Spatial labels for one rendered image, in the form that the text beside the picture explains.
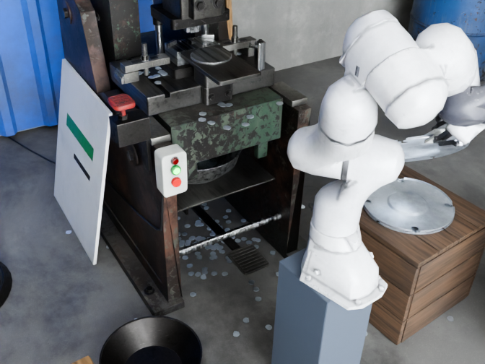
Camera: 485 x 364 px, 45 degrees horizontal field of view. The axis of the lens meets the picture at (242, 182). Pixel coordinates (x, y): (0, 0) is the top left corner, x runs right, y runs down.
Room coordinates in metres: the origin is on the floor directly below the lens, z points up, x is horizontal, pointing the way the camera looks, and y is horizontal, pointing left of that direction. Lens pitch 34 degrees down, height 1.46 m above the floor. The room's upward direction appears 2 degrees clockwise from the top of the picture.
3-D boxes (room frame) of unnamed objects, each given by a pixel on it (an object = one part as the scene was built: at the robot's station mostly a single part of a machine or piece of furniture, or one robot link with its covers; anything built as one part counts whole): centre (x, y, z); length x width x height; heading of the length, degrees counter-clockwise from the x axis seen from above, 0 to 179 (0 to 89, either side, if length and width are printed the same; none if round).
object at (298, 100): (2.03, 0.02, 0.45); 0.92 x 0.12 x 0.90; 33
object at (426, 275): (1.51, -0.53, 0.18); 0.40 x 0.38 x 0.35; 38
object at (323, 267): (1.07, -0.25, 0.52); 0.22 x 0.19 x 0.14; 38
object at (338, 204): (1.10, -0.26, 0.71); 0.18 x 0.11 x 0.25; 77
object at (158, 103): (1.76, 0.17, 0.68); 0.45 x 0.30 x 0.06; 123
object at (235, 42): (1.85, 0.03, 0.76); 0.17 x 0.06 x 0.10; 123
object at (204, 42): (1.76, 0.17, 0.76); 0.15 x 0.09 x 0.05; 123
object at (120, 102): (1.39, 0.33, 0.72); 0.07 x 0.06 x 0.08; 33
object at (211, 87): (1.62, 0.08, 0.72); 0.25 x 0.14 x 0.14; 33
